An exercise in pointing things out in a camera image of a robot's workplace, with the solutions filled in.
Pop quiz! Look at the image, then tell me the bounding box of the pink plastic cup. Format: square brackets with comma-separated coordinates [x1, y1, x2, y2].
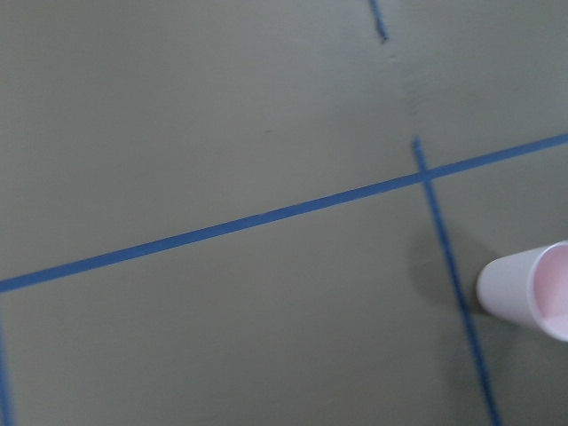
[477, 241, 567, 342]

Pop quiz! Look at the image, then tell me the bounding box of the brown paper table cover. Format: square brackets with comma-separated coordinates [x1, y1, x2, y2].
[1, 1, 567, 425]

